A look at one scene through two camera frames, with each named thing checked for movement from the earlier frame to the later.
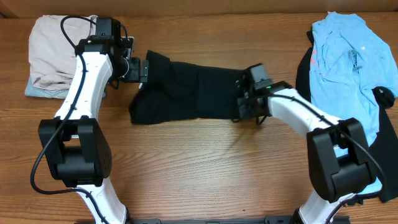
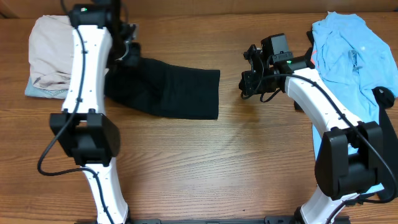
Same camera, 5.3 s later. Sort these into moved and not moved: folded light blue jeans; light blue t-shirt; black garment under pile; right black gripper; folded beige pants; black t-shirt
Moved: black t-shirt; right black gripper
Not moved: black garment under pile; folded light blue jeans; light blue t-shirt; folded beige pants
